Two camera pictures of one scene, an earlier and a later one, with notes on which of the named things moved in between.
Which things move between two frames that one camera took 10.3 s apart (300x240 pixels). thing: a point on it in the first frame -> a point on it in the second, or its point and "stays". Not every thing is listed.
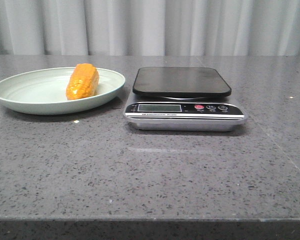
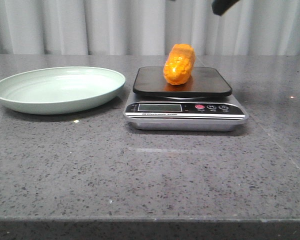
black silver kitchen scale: [183, 99] stays
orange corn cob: [83, 82] -> [179, 65]
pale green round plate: [43, 91] stays
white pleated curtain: [153, 28] stays
